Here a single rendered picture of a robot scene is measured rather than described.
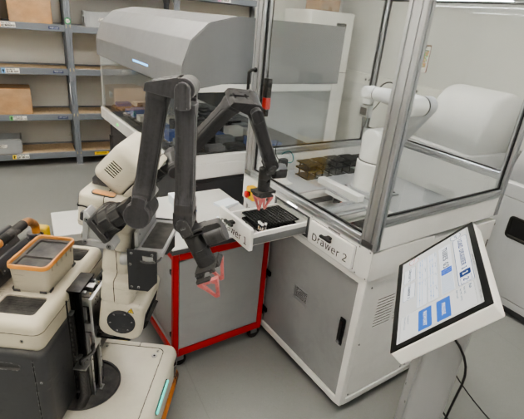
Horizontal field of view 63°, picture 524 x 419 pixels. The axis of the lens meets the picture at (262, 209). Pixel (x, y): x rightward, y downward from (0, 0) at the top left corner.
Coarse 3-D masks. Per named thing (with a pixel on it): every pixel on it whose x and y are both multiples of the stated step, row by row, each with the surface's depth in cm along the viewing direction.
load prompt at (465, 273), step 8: (456, 240) 146; (464, 240) 141; (456, 248) 141; (464, 248) 137; (456, 256) 137; (464, 256) 133; (456, 264) 132; (464, 264) 129; (464, 272) 125; (472, 272) 122; (464, 280) 122
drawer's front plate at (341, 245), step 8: (312, 224) 202; (320, 224) 199; (312, 232) 203; (320, 232) 198; (328, 232) 194; (312, 240) 204; (320, 240) 199; (336, 240) 190; (344, 240) 187; (320, 248) 200; (336, 248) 191; (344, 248) 186; (352, 248) 182; (336, 256) 192; (344, 256) 187; (352, 256) 183; (344, 264) 188; (352, 264) 186
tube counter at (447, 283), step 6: (444, 264) 138; (450, 264) 135; (444, 270) 135; (450, 270) 132; (444, 276) 132; (450, 276) 129; (444, 282) 129; (450, 282) 126; (444, 288) 126; (450, 288) 123
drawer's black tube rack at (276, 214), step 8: (272, 208) 219; (280, 208) 221; (256, 216) 208; (264, 216) 209; (272, 216) 210; (280, 216) 210; (288, 216) 211; (256, 224) 206; (272, 224) 202; (280, 224) 209; (288, 224) 209
